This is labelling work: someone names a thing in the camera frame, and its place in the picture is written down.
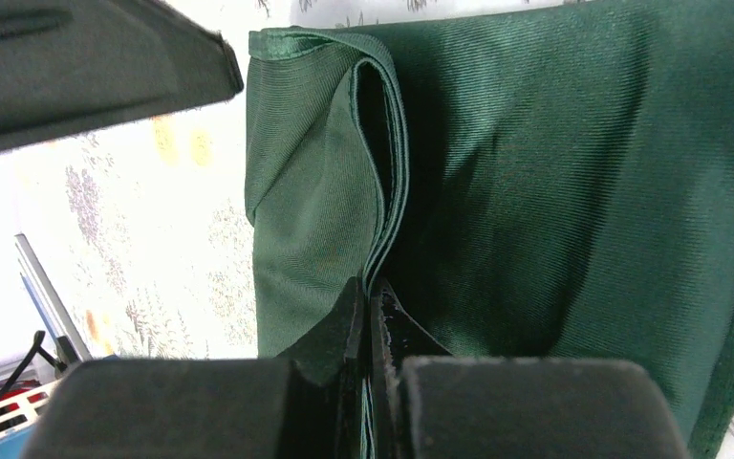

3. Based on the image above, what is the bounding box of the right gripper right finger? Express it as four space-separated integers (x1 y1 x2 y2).
370 280 687 458

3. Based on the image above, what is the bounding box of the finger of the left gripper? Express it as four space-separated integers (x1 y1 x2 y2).
0 1 244 152

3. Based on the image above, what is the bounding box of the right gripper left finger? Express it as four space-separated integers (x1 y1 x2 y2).
22 278 367 458

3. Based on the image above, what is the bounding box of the dark green cloth napkin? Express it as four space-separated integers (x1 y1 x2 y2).
245 1 734 458

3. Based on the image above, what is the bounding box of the floral patterned table mat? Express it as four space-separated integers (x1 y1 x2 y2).
0 1 734 458

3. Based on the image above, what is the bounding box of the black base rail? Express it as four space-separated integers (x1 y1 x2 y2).
0 234 96 445

